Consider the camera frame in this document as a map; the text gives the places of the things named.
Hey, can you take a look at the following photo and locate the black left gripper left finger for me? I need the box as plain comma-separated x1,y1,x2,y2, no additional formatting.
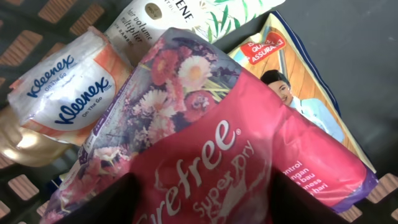
57,173,140,224

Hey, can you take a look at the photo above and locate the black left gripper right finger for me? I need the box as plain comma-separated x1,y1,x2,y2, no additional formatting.
270,169,348,224

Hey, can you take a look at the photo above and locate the red Carefree pad pack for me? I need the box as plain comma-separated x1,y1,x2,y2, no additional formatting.
41,28,377,223

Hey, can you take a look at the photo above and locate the Kleenex tissue pack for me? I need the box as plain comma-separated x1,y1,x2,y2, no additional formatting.
7,27,132,145

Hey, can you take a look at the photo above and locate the yellow wet wipes pack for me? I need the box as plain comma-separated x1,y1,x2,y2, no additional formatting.
228,12,375,171

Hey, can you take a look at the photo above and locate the white Pantene shampoo tube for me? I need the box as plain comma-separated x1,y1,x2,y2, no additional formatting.
1,0,279,166

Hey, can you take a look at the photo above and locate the grey plastic basket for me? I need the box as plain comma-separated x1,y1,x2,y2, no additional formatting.
1,0,397,223

